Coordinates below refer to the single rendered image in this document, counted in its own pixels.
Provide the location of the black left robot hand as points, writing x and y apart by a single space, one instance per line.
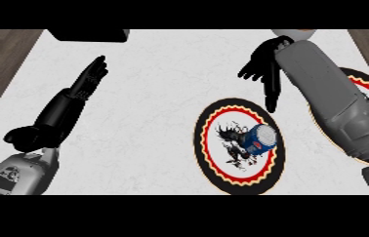
60 112

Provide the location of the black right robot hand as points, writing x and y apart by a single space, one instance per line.
269 68

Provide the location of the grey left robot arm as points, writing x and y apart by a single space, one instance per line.
27 174

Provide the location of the black red rimmed plate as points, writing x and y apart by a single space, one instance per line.
238 146
358 80

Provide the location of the blue can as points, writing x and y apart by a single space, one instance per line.
260 140

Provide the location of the pale round object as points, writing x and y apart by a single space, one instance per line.
294 33

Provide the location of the black box appliance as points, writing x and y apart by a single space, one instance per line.
89 34

